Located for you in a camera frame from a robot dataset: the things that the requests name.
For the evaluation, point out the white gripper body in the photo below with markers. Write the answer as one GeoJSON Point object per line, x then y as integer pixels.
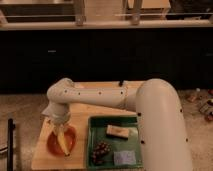
{"type": "Point", "coordinates": [58, 113]}

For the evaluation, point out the yellow banana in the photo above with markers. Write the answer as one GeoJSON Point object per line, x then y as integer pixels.
{"type": "Point", "coordinates": [62, 140]}

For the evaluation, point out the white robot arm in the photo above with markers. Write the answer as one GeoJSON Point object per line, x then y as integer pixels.
{"type": "Point", "coordinates": [159, 113]}

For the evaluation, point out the red bowl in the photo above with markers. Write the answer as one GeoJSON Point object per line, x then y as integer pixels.
{"type": "Point", "coordinates": [52, 143]}

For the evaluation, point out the green square tray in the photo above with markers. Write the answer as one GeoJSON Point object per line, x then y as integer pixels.
{"type": "Point", "coordinates": [97, 127]}

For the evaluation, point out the wooden board table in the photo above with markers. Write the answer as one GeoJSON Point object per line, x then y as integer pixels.
{"type": "Point", "coordinates": [80, 133]}

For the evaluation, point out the black rod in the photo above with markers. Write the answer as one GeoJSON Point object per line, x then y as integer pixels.
{"type": "Point", "coordinates": [11, 127]}

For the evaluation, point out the wooden block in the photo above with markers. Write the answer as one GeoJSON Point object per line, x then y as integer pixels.
{"type": "Point", "coordinates": [117, 131]}

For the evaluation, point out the bunch of dark grapes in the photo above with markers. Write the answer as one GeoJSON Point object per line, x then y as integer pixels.
{"type": "Point", "coordinates": [100, 150]}

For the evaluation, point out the blue sponge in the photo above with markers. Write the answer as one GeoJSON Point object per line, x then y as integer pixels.
{"type": "Point", "coordinates": [124, 158]}

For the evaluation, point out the wooden railing shelf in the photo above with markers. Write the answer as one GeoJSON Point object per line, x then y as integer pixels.
{"type": "Point", "coordinates": [104, 14]}

